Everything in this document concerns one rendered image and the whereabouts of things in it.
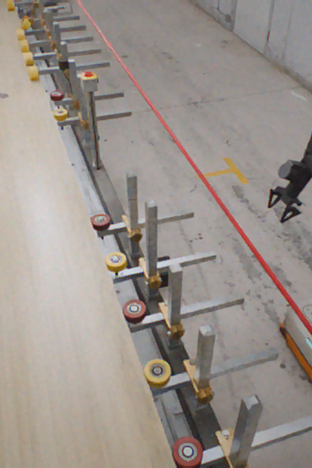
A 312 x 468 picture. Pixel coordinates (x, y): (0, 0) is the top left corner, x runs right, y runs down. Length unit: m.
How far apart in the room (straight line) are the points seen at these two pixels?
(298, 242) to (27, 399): 2.30
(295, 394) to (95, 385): 1.35
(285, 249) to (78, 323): 1.95
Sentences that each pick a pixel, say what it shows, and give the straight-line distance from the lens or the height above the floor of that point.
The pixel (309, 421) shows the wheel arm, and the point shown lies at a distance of 1.53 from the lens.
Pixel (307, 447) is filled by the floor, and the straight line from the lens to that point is 2.45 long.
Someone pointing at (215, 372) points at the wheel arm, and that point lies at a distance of 1.57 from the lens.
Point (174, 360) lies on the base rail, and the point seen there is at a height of 0.70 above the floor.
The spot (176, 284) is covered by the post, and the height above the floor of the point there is 1.04.
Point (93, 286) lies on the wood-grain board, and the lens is 1.69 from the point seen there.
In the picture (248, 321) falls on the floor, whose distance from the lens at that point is 2.77.
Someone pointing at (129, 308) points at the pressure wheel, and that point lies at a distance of 1.61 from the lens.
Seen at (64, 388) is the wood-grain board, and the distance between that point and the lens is 1.46.
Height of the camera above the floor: 2.14
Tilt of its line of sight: 41 degrees down
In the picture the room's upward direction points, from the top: straight up
